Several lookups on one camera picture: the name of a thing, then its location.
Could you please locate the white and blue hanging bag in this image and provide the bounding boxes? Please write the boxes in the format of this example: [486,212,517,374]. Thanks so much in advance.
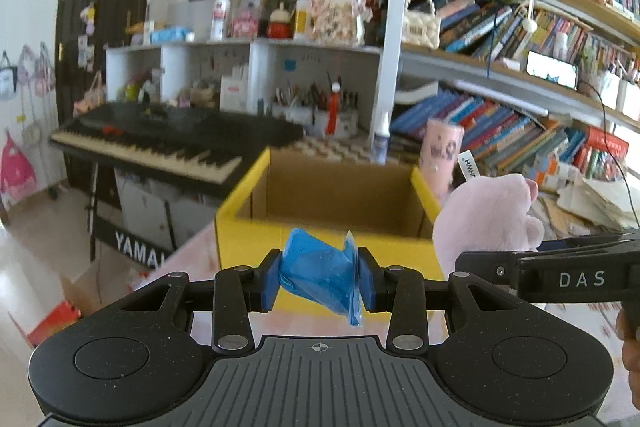
[0,51,19,101]

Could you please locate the yellow and white bottle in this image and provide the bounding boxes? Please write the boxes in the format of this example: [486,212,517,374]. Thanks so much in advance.
[294,0,314,40]

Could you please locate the pink cartoon box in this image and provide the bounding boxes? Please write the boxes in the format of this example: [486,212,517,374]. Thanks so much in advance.
[231,4,261,39]

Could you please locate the dark wooden door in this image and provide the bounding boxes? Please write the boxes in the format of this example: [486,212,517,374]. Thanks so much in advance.
[54,0,167,142]

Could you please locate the long row of leaning books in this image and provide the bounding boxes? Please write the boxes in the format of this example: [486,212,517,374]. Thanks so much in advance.
[390,89,632,188]

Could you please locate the pink hanging bags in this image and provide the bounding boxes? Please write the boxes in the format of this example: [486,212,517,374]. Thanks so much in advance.
[17,42,56,98]

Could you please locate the blue plastic wrapper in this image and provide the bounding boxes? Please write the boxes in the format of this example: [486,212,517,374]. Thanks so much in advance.
[279,228,363,328]

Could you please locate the pink floral handbag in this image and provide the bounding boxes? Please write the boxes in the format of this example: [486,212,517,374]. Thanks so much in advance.
[310,0,369,46]

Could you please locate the pink checked tablecloth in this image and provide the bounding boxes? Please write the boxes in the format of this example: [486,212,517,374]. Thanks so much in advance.
[132,222,633,427]

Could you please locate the pink plush toy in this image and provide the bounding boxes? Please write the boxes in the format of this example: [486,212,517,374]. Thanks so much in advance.
[432,151,546,288]

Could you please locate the white quilted handbag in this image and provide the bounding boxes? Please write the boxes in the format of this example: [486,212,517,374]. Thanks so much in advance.
[402,0,442,50]

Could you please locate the pink printed tumbler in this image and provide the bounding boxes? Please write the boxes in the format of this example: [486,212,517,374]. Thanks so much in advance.
[419,118,463,196]

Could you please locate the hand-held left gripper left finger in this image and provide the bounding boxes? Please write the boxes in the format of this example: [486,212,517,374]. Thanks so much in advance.
[102,249,284,356]

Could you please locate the white pen holder with pens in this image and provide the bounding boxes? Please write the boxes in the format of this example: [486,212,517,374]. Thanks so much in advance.
[272,82,361,138]

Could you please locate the stack of loose papers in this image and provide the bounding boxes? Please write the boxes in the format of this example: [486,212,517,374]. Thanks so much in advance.
[530,167,640,239]

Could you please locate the pink child backpack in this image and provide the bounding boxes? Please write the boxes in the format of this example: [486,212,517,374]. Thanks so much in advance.
[0,129,39,204]

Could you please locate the black cable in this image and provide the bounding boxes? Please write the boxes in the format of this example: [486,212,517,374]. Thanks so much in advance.
[579,77,640,229]

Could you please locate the white storage containers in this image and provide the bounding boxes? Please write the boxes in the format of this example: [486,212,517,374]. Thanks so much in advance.
[597,62,640,121]

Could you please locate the person's right hand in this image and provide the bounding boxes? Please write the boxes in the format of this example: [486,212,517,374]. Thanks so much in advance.
[615,306,640,409]

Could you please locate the black electronic keyboard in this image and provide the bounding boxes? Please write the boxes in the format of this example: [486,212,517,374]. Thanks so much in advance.
[50,102,306,198]

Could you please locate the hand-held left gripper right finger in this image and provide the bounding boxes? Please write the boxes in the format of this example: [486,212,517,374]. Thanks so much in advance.
[356,248,543,354]

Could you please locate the red cardboard box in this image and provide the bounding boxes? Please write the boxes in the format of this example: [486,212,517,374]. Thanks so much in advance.
[9,276,84,349]

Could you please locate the row of colourful paperback books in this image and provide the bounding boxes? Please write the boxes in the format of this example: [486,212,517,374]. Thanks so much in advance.
[437,0,640,78]

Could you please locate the red and white doll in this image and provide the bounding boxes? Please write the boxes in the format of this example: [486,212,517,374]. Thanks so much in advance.
[266,2,294,40]

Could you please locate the smartphone with lit screen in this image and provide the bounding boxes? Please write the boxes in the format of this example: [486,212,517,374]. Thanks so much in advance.
[526,51,580,89]

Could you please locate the blue tissue pack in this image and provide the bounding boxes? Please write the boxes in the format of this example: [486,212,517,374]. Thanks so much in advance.
[149,26,196,44]

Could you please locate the white box with red label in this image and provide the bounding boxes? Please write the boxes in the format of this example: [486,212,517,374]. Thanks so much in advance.
[220,64,250,110]

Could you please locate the white shelf post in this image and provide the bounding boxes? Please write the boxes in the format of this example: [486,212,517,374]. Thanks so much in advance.
[370,0,412,142]

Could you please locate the yellow cardboard box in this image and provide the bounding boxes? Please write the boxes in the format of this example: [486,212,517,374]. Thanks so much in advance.
[215,147,446,314]

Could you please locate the white desktop shelf unit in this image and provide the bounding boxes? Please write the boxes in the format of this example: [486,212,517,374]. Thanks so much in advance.
[105,38,386,142]

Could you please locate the black keyboard stand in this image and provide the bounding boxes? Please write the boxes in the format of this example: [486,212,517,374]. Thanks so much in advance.
[85,157,177,271]

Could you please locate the white bottle with red label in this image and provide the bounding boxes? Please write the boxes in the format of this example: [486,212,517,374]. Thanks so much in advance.
[210,0,231,42]

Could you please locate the small white spray bottle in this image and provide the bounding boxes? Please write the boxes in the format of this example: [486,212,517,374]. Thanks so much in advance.
[371,111,391,166]

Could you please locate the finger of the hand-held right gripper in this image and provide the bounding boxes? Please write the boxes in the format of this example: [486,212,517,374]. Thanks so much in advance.
[455,251,538,290]
[539,231,640,253]

